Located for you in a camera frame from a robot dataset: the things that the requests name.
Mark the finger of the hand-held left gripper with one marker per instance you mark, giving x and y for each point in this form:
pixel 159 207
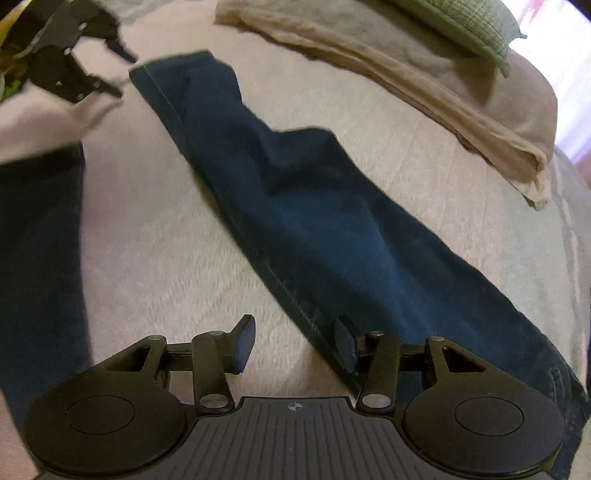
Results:
pixel 104 86
pixel 121 48

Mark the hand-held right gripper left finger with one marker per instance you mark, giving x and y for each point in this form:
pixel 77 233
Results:
pixel 242 344

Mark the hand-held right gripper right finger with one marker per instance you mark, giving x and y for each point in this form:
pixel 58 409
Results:
pixel 346 346

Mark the dark blue denim pants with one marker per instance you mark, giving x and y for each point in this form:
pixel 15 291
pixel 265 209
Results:
pixel 300 207

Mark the yellow green cloth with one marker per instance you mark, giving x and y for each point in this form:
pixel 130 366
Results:
pixel 9 27

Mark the white cloth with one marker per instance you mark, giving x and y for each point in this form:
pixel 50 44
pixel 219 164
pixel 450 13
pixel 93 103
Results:
pixel 37 129

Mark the person's dark clothing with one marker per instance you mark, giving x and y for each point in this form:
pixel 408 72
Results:
pixel 37 277

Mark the beige pillow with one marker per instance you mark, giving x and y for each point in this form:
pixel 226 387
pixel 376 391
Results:
pixel 415 78

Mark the green pillow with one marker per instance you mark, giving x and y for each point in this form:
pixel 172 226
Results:
pixel 461 23

